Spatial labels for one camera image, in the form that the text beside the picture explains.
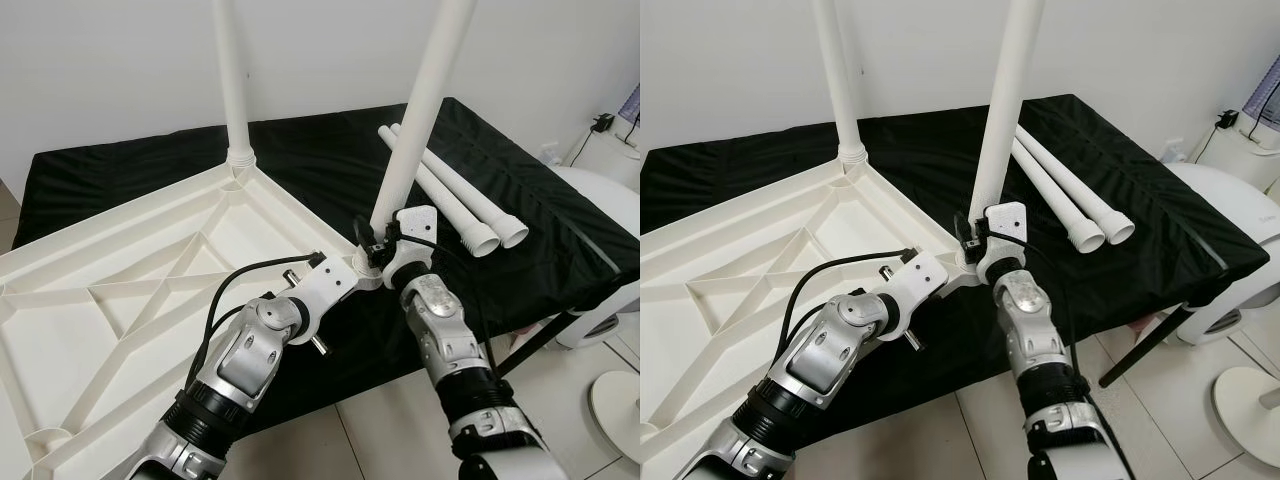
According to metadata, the white dome appliance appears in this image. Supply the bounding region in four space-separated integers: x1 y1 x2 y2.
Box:
555 165 641 349
1165 162 1280 346

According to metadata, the white square cabinet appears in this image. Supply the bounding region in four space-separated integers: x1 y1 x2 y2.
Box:
598 135 641 189
1200 125 1280 191

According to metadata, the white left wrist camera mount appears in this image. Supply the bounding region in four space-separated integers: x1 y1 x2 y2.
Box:
885 247 949 331
290 250 359 336

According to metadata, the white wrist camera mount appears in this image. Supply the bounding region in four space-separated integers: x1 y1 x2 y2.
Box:
978 201 1028 281
290 250 359 336
885 247 949 331
385 206 441 286

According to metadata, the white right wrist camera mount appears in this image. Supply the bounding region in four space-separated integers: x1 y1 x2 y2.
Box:
978 201 1028 281
385 206 441 286

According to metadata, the white plastic table leg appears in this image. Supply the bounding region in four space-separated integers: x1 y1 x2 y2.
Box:
1018 122 1137 245
968 0 1046 231
378 125 501 259
212 0 257 166
1012 135 1106 254
812 0 869 163
368 0 477 241
390 123 530 249

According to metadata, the white pedestal fan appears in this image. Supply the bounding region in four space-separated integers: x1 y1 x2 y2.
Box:
1212 365 1280 441
590 372 641 436

